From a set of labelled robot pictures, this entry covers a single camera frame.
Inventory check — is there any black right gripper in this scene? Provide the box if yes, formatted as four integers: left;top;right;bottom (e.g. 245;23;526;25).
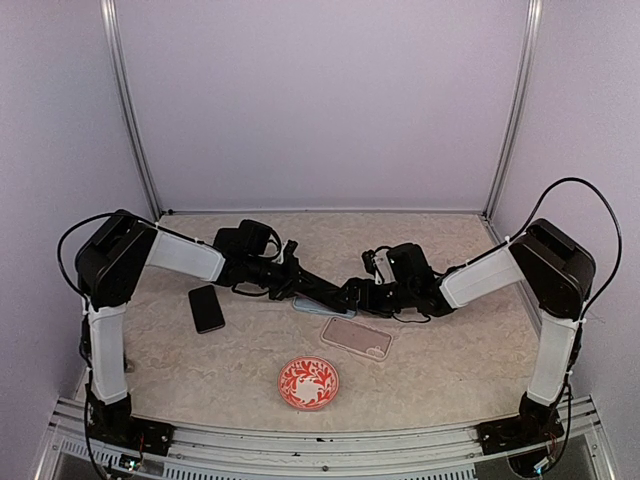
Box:
331;277;416;317

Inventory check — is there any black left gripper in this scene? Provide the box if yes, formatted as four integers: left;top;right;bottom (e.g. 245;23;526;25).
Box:
247;253;320;300

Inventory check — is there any light blue phone case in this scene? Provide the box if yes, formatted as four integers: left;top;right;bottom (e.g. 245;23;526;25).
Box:
292;297;356;319

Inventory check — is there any black phone case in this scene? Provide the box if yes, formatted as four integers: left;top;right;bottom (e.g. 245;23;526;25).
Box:
212;227;239;252

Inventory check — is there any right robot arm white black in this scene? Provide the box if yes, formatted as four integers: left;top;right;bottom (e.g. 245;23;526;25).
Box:
343;219;596;444

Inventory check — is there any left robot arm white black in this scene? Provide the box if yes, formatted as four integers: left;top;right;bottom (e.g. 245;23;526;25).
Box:
71;210;351;445

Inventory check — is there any clear pink phone case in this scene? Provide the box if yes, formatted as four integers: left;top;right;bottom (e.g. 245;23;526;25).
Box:
320;317;393;362

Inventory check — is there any black phone bottom of stack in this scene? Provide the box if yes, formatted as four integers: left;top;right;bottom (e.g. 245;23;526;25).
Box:
188;285;225;334

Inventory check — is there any red white patterned bowl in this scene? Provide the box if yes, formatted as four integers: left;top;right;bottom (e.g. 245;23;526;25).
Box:
277;356;340;411

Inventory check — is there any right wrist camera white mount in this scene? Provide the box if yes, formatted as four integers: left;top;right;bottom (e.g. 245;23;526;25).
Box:
361;246;395;285

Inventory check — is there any front aluminium rail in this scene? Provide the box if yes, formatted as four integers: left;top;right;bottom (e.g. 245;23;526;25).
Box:
33;397;617;479

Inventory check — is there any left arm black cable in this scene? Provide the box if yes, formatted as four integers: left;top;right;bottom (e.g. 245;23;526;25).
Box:
55;212;119;296

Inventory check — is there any right aluminium frame post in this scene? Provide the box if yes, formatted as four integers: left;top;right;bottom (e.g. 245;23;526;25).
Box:
483;0;543;221

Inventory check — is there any aluminium frame post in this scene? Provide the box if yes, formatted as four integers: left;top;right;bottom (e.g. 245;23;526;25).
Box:
100;0;163;220
483;0;543;221

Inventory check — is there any left aluminium frame post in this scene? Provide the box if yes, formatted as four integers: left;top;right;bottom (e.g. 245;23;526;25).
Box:
100;0;163;220

